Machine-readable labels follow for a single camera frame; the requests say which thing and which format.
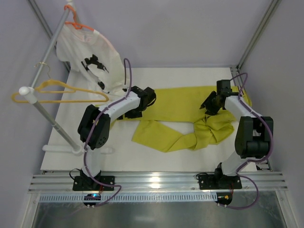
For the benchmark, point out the yellow-green trousers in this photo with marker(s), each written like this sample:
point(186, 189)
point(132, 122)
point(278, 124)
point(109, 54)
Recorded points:
point(175, 122)

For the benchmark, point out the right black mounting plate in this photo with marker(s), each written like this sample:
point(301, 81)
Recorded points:
point(214, 182)

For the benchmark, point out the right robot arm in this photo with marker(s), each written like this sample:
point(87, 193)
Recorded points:
point(253, 142)

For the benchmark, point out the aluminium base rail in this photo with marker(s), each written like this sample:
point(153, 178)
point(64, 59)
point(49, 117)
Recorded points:
point(60, 181)

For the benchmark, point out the slotted cable duct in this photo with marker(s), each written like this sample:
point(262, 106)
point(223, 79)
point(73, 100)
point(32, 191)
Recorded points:
point(129, 197)

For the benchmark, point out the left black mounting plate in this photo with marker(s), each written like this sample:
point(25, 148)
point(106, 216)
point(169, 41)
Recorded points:
point(87, 184)

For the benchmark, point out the orange plastic hanger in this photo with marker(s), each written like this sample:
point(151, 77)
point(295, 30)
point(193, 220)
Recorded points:
point(75, 23)

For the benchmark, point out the white printed t-shirt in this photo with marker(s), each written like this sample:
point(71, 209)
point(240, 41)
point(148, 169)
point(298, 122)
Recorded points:
point(94, 57)

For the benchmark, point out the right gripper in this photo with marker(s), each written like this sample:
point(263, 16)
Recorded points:
point(211, 102)

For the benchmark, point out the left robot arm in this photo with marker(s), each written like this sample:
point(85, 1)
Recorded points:
point(94, 130)

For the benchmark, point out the black mounting plate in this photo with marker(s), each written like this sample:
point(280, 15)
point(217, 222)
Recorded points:
point(214, 182)
point(87, 184)

